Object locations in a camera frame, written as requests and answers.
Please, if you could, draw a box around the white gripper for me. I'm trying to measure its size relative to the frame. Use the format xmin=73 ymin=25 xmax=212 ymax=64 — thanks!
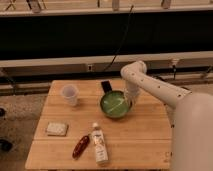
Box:
xmin=124 ymin=87 xmax=140 ymax=109

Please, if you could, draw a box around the green ceramic bowl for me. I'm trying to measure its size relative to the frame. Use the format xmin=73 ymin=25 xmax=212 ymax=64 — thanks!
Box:
xmin=100 ymin=90 xmax=131 ymax=119

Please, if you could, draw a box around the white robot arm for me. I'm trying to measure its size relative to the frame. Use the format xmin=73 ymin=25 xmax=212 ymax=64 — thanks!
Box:
xmin=120 ymin=61 xmax=213 ymax=171

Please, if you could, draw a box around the black smartphone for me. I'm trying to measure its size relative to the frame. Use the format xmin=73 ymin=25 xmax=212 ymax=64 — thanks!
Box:
xmin=101 ymin=81 xmax=112 ymax=93

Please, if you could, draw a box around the white plastic bottle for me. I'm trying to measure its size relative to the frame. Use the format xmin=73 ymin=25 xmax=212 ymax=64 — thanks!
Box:
xmin=92 ymin=122 xmax=109 ymax=165

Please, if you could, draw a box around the translucent plastic cup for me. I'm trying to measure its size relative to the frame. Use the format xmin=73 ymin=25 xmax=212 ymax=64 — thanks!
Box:
xmin=60 ymin=84 xmax=79 ymax=106

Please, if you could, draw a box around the wooden table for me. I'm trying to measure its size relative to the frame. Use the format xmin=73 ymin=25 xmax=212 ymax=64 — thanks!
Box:
xmin=25 ymin=80 xmax=171 ymax=171

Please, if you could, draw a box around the dark red oblong object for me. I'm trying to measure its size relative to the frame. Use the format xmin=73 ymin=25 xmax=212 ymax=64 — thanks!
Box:
xmin=72 ymin=135 xmax=90 ymax=159

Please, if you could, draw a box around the white rectangular sponge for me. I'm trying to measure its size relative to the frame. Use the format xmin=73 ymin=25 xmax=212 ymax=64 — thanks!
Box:
xmin=46 ymin=122 xmax=68 ymax=136

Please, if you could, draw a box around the black hanging cable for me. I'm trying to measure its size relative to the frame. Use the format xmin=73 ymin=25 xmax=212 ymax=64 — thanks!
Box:
xmin=101 ymin=3 xmax=135 ymax=72

